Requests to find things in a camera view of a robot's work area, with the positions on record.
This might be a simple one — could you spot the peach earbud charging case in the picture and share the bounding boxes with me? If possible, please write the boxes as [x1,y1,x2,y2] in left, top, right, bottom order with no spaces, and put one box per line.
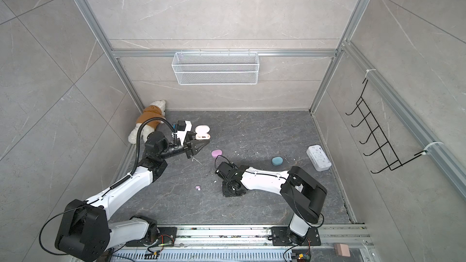
[195,125,211,140]

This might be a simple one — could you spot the purple earbud charging case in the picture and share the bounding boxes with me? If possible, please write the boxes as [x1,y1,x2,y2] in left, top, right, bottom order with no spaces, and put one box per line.
[211,149,223,158]

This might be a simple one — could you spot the blue earbud charging case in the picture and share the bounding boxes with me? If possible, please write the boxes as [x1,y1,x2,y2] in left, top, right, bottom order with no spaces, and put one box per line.
[271,156,283,166]

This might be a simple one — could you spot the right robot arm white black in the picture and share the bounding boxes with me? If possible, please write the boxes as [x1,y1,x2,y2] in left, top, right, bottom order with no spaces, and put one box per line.
[215,161,328,243]

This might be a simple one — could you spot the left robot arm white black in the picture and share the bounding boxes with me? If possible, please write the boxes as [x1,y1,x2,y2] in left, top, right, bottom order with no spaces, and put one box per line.
[55,131,211,262]

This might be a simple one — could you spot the teddy bear with brown hoodie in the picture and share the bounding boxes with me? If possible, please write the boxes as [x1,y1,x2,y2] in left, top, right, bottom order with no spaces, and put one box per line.
[127,99,167,145]

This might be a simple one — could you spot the white power strip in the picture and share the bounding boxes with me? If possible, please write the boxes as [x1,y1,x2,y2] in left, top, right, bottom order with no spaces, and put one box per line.
[306,145,332,172]

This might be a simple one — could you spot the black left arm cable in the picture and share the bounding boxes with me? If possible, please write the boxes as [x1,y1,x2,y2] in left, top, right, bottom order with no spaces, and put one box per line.
[129,117,176,179]

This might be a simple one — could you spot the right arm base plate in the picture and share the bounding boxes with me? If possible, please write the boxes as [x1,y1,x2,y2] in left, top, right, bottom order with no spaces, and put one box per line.
[268,226,322,246]

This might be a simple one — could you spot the white wire mesh basket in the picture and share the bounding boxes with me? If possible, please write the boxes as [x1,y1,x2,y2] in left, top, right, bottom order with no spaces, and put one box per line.
[172,52,260,86]

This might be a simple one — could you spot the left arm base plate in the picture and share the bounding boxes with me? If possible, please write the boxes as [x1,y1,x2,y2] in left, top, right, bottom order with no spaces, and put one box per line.
[146,226,178,246]

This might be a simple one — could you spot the pink box on rail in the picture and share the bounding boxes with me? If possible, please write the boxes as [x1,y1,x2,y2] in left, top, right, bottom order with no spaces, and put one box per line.
[334,243,351,257]

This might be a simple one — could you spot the black wire hook rack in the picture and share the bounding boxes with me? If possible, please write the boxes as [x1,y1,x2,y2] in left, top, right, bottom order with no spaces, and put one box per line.
[345,78,428,175]

